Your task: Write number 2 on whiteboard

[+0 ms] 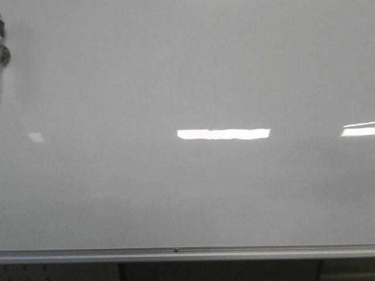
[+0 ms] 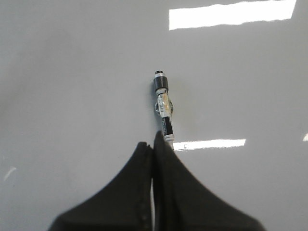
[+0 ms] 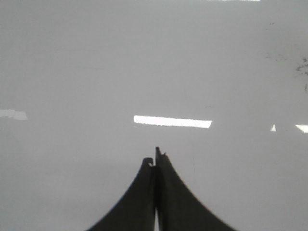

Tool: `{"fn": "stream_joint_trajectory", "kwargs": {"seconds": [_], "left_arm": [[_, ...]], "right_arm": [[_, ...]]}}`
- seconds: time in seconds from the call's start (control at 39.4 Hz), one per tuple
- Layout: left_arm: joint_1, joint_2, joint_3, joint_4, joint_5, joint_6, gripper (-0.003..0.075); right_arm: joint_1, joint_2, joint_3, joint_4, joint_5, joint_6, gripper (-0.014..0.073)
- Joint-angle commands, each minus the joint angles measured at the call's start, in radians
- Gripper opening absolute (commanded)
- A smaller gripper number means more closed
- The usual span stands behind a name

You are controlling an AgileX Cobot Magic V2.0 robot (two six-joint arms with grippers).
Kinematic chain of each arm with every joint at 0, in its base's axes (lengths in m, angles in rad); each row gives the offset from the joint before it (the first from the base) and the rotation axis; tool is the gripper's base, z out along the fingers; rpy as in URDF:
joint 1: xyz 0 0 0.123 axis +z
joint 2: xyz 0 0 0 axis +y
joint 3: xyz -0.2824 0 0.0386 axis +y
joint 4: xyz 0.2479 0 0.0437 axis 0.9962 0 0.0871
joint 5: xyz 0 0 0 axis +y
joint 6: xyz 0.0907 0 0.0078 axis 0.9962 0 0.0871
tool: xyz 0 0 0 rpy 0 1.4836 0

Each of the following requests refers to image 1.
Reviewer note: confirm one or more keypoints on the white whiteboard with aluminium frame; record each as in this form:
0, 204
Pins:
187, 130

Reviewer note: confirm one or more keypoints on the robot arm at edge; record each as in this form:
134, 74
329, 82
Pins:
3, 52

